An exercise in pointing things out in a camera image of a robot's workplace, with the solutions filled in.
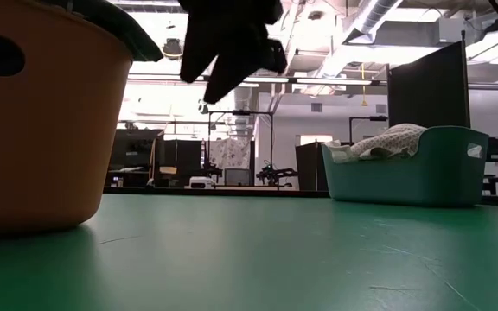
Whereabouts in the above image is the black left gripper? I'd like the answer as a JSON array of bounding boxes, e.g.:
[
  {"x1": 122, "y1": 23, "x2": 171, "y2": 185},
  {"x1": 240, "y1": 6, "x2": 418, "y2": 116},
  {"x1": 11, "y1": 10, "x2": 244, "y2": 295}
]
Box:
[{"x1": 177, "y1": 0, "x2": 289, "y2": 105}]

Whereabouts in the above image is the grey checked towel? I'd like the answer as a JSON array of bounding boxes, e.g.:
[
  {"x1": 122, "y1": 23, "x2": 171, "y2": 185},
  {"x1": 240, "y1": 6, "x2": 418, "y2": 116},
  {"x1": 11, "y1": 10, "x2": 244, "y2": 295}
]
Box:
[{"x1": 41, "y1": 0, "x2": 165, "y2": 63}]

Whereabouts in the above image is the plain white towel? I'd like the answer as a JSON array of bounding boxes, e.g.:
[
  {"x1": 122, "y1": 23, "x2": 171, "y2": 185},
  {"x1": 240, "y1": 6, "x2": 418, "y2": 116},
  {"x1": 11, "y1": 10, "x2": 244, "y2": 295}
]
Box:
[{"x1": 323, "y1": 138, "x2": 359, "y2": 164}]

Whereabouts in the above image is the light grey waffle towel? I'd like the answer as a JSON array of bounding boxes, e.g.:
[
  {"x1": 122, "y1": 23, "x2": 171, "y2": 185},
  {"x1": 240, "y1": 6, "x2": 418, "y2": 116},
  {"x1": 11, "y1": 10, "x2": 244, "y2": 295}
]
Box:
[{"x1": 349, "y1": 123, "x2": 429, "y2": 161}]

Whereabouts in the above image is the orange plastic basket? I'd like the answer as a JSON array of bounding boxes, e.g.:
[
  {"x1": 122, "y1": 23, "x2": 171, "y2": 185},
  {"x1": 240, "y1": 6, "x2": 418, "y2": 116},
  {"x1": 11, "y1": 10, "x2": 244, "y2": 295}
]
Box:
[{"x1": 0, "y1": 0, "x2": 135, "y2": 238}]

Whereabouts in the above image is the green plastic basket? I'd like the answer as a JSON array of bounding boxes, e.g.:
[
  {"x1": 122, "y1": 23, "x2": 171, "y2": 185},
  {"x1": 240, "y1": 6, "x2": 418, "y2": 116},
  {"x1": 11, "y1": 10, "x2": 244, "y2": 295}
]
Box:
[{"x1": 320, "y1": 125, "x2": 490, "y2": 208}]

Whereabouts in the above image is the black ceiling dome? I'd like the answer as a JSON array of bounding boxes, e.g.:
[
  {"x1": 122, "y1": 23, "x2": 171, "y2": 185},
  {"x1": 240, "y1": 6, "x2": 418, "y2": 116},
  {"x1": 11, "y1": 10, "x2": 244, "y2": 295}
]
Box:
[{"x1": 162, "y1": 37, "x2": 184, "y2": 60}]

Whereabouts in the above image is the white patterned cloth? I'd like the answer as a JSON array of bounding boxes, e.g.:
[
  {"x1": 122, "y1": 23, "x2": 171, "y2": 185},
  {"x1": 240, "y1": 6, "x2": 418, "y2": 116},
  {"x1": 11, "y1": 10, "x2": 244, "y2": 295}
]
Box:
[{"x1": 208, "y1": 137, "x2": 252, "y2": 170}]

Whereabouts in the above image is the black computer monitor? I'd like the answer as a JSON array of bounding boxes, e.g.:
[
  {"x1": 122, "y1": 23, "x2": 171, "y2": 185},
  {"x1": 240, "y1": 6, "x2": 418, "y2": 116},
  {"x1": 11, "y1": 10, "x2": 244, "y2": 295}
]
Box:
[
  {"x1": 106, "y1": 128, "x2": 167, "y2": 187},
  {"x1": 164, "y1": 139, "x2": 202, "y2": 187}
]

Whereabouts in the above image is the ceiling light strip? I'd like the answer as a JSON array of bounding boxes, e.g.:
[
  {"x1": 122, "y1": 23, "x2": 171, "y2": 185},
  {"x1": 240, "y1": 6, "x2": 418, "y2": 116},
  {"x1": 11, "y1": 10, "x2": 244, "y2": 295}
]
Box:
[{"x1": 126, "y1": 72, "x2": 388, "y2": 86}]

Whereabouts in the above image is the grey box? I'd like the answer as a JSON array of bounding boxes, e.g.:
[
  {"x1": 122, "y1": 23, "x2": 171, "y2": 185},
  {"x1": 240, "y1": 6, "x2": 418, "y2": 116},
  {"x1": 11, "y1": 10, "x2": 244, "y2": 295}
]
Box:
[{"x1": 223, "y1": 168, "x2": 252, "y2": 187}]

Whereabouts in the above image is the small white device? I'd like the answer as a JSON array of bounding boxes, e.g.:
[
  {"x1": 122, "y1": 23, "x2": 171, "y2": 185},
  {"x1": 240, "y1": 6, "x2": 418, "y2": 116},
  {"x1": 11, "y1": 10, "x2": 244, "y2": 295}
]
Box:
[{"x1": 188, "y1": 175, "x2": 216, "y2": 189}]

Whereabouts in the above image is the black cabinet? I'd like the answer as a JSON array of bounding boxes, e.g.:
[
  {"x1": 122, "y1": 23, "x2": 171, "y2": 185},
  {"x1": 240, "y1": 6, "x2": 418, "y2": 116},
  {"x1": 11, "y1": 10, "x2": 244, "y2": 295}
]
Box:
[{"x1": 294, "y1": 141, "x2": 330, "y2": 193}]

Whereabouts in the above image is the black divider panel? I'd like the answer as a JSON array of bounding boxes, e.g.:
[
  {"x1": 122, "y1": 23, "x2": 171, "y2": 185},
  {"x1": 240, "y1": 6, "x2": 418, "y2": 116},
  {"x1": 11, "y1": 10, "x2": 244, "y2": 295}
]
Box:
[{"x1": 386, "y1": 29, "x2": 474, "y2": 130}]

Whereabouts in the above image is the small black monitor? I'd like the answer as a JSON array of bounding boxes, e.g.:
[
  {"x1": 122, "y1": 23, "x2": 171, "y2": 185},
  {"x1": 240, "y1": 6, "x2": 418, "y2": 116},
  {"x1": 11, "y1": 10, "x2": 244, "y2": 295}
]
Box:
[{"x1": 486, "y1": 136, "x2": 498, "y2": 163}]

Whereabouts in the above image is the silver ceiling air duct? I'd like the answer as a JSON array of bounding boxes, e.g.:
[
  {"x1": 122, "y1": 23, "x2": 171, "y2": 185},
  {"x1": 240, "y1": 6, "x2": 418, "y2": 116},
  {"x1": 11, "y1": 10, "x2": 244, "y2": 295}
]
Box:
[
  {"x1": 342, "y1": 0, "x2": 404, "y2": 46},
  {"x1": 227, "y1": 84, "x2": 261, "y2": 139}
]

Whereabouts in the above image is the black frame stand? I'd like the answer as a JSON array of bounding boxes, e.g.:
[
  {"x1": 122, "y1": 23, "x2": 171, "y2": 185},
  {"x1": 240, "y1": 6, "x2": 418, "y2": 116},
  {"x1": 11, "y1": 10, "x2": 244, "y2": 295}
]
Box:
[
  {"x1": 348, "y1": 114, "x2": 389, "y2": 146},
  {"x1": 207, "y1": 109, "x2": 275, "y2": 187}
]

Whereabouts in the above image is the black table frame rail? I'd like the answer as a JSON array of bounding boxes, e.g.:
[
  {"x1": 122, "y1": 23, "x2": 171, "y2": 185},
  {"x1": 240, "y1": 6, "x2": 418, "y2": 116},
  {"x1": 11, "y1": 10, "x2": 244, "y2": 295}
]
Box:
[{"x1": 103, "y1": 186, "x2": 333, "y2": 200}]

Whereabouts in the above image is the yellow hanging cord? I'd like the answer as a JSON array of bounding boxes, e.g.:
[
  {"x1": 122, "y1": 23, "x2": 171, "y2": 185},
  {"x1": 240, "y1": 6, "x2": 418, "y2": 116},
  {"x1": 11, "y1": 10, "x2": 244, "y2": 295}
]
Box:
[{"x1": 360, "y1": 63, "x2": 369, "y2": 107}]

